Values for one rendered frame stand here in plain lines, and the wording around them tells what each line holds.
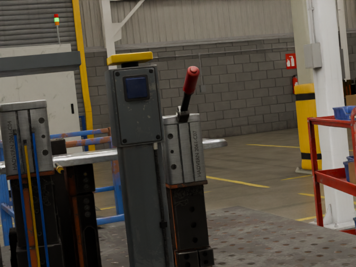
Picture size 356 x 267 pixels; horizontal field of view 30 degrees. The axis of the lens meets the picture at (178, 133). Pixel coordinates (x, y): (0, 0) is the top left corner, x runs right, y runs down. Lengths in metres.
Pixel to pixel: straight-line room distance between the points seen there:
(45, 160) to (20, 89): 8.14
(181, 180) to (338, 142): 4.04
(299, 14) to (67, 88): 3.31
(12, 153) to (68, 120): 8.24
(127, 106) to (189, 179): 0.24
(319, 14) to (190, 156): 4.02
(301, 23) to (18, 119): 7.38
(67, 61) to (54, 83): 8.40
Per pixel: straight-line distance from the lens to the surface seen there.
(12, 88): 9.21
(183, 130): 1.13
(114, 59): 0.95
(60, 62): 0.90
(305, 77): 8.33
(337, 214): 5.17
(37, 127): 1.09
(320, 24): 5.10
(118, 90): 0.94
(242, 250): 1.67
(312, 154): 3.87
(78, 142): 3.12
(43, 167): 1.09
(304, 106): 8.31
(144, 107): 0.95
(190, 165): 1.13
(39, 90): 9.26
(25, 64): 0.90
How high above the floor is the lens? 1.09
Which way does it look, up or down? 3 degrees down
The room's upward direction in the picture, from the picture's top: 6 degrees counter-clockwise
